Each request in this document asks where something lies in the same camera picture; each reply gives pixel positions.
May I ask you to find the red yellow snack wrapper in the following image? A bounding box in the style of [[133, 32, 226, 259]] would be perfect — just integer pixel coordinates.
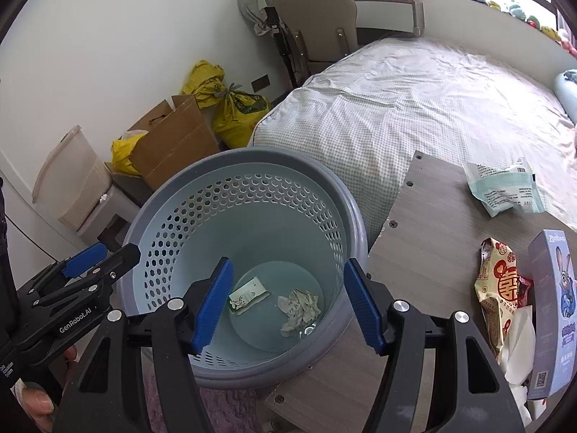
[[474, 237, 519, 357]]

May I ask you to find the white plastic bin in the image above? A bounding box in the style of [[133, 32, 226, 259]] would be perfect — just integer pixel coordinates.
[[32, 125, 113, 231]]

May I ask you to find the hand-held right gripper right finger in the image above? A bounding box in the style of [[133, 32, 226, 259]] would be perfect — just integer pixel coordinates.
[[343, 259, 528, 433]]

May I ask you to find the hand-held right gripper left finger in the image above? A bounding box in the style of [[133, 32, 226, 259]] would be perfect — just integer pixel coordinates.
[[52, 257, 235, 433]]

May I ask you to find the blue perforated plastic wastebasket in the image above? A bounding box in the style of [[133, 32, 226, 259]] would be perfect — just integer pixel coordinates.
[[116, 146, 370, 389]]

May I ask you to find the person's left hand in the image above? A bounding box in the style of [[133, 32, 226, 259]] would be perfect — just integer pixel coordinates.
[[13, 345, 79, 433]]

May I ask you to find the small yellow plastic bag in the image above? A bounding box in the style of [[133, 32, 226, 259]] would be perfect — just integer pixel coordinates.
[[112, 131, 149, 176]]

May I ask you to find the white storage cabinet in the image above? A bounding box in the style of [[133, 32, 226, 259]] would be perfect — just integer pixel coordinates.
[[76, 162, 145, 253]]

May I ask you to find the white tissue paper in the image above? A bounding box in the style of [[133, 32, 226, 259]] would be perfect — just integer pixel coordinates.
[[498, 307, 537, 433]]

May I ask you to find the beige padded chair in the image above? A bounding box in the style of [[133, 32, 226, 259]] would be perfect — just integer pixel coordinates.
[[266, 0, 359, 88]]

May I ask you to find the purple fuzzy mat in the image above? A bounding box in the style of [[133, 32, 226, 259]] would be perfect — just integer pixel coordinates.
[[142, 356, 271, 433]]

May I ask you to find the row of plush toys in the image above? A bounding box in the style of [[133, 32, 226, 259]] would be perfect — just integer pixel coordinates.
[[489, 0, 577, 57]]

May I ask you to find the light blue pillow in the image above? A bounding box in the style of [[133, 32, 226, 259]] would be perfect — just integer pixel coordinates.
[[554, 70, 577, 124]]

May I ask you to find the brown cardboard box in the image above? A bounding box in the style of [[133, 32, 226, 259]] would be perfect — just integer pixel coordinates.
[[128, 95, 221, 190]]

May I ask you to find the red candy wrapper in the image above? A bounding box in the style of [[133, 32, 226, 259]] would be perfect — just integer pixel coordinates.
[[514, 275, 533, 307]]

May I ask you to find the white desk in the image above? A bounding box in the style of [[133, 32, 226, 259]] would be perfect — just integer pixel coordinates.
[[352, 0, 424, 46]]

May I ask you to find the crumpled white paper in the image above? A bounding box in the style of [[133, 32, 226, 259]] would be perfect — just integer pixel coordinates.
[[277, 289, 322, 337]]

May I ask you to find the green white paper wrapper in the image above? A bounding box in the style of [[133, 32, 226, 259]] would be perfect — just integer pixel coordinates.
[[228, 276, 270, 315]]

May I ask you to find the green white plastic packet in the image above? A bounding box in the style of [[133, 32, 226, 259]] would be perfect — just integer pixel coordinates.
[[463, 158, 546, 218]]

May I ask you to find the yellow tied plastic bag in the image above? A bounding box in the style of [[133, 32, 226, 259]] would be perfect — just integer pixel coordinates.
[[212, 85, 271, 149]]

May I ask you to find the blue cartoon box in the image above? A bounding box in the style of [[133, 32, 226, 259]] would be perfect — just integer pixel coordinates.
[[527, 230, 577, 400]]

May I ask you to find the bed with checked sheet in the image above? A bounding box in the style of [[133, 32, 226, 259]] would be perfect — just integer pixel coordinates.
[[252, 36, 577, 244]]

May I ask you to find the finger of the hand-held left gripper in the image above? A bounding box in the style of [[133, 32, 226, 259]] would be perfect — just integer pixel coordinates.
[[29, 242, 109, 296], [40, 242, 141, 312]]

